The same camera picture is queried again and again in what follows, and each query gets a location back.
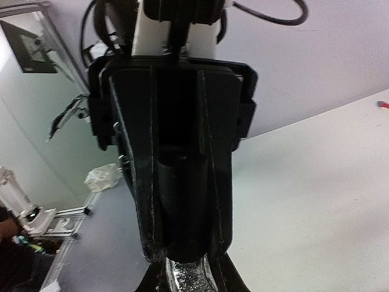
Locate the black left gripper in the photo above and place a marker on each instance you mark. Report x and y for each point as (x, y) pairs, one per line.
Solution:
(147, 95)

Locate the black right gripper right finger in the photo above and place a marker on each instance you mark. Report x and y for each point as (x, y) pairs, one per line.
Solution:
(225, 274)

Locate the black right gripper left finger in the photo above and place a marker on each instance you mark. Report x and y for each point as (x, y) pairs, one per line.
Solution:
(158, 277)

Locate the clear nail polish bottle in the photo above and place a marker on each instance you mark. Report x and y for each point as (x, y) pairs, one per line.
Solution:
(194, 276)

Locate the black nail polish cap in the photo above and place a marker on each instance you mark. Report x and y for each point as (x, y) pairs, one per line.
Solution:
(183, 184)

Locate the black monitor on arm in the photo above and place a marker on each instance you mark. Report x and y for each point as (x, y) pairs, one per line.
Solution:
(28, 49)

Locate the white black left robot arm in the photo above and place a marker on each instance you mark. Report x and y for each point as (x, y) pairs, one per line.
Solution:
(174, 29)

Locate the crumpled white tissue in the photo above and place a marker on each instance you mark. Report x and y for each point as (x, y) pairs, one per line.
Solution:
(103, 178)

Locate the rainbow striped jacket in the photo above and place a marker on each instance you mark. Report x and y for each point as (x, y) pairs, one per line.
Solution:
(382, 104)

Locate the aluminium table frame rail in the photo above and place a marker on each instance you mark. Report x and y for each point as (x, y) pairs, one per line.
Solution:
(56, 229)

